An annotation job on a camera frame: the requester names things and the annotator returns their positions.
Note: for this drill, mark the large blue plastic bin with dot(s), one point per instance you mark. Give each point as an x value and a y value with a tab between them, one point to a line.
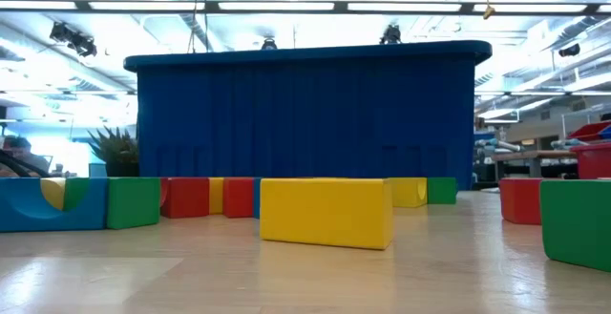
305	118

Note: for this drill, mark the green foam cube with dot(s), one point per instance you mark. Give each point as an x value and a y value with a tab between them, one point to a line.
133	203
577	223
441	191

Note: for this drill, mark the red foam cube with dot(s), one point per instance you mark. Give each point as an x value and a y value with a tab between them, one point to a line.
520	200
238	197

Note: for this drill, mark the yellow foam rectangular block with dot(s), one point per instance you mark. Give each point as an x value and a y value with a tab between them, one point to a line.
324	211

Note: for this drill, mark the blue foam cube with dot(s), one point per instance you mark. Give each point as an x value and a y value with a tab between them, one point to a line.
257	198

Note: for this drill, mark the red foam arch block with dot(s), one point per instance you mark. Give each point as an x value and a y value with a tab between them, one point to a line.
186	197

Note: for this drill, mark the green foam half cylinder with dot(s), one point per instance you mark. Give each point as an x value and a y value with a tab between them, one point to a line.
75	191

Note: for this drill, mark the blue foam arch block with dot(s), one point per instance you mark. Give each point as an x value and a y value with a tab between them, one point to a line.
52	223

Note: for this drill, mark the yellow hanging tag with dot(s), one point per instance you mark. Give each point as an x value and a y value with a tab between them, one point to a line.
489	12

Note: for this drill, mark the black ceiling fixture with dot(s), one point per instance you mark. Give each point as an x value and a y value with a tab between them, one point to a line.
569	49

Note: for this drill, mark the small blue box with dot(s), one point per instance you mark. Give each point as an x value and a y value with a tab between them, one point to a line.
483	136

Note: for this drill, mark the pale grey background equipment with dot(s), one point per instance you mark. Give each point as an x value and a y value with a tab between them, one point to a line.
568	143
496	144

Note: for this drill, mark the red tilted tray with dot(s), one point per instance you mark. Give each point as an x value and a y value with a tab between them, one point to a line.
589	131

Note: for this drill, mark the red plastic bin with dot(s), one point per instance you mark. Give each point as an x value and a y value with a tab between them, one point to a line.
594	161

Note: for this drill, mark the green spiky plant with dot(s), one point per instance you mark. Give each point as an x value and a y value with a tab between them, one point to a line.
114	147

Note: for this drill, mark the black plant pot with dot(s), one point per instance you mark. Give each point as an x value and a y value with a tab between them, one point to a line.
123	169

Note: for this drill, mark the black ceiling spotlight cluster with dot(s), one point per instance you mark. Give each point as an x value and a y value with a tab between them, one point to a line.
74	39

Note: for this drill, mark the person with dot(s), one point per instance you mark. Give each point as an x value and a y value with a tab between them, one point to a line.
21	154

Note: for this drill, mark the round black ceiling camera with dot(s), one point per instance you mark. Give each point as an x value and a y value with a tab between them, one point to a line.
268	44

